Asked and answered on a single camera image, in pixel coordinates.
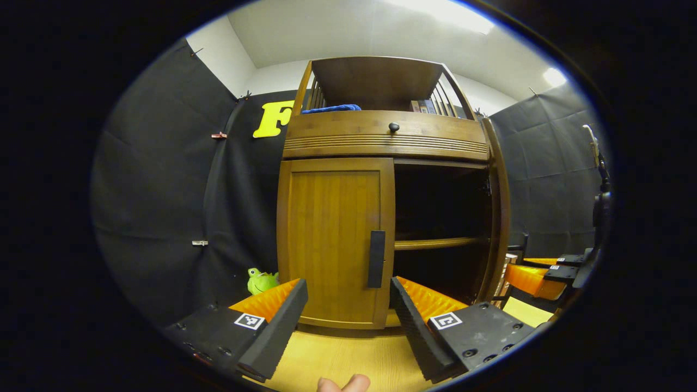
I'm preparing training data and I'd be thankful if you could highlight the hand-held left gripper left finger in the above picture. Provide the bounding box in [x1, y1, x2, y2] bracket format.
[163, 278, 309, 383]

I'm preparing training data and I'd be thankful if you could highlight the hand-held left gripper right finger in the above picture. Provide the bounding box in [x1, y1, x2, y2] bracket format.
[389, 275, 537, 384]

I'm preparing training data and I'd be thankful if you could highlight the wooden shoe cabinet door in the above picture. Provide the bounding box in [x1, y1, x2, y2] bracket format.
[276, 157, 396, 330]

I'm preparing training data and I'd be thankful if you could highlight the wooden double-door shoe cabinet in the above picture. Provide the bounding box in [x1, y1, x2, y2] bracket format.
[276, 56, 493, 330]

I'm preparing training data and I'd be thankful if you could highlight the wooden cabinet drawer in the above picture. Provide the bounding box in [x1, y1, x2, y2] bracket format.
[282, 109, 489, 162]

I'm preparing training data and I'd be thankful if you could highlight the green frog plush toy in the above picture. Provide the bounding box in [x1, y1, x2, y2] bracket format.
[247, 267, 280, 296]

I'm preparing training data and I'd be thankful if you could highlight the wooden inner shelf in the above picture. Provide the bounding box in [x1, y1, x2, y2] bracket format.
[394, 236, 485, 251]

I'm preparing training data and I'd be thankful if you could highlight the small ceiling light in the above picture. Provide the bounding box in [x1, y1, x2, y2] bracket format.
[542, 66, 568, 88]

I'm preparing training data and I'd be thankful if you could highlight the black backdrop cloth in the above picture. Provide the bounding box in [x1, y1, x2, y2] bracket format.
[90, 38, 613, 327]

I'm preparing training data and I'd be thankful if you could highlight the blue cloth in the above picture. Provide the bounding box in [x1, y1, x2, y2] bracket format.
[301, 103, 362, 114]

